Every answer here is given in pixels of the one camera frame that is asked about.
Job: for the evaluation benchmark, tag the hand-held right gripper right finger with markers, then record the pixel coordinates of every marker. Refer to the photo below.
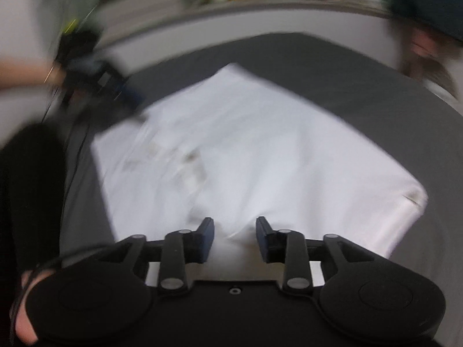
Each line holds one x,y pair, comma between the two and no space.
261,240

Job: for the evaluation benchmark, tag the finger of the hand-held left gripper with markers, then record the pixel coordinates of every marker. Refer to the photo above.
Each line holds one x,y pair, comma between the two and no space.
128,95

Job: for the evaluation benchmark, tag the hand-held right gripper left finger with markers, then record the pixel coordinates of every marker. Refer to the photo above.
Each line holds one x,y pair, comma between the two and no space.
207,240

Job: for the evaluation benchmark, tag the white shirt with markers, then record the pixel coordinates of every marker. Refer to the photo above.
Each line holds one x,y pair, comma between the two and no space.
253,151

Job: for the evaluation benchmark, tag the person's left forearm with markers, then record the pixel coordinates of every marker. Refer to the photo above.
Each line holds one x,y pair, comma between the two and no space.
25,74

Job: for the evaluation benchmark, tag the grey window ledge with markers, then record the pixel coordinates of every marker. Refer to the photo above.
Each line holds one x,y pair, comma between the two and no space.
217,18

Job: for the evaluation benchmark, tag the person's leg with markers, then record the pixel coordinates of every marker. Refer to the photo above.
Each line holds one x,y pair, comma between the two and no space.
32,188

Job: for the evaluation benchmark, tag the woven stool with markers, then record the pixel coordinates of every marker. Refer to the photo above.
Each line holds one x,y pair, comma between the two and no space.
434,74

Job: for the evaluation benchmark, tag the pink item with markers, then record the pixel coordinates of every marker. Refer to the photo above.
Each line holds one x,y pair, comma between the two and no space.
427,43

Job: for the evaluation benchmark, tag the dark teal jacket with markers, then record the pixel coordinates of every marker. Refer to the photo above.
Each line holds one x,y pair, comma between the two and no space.
427,0

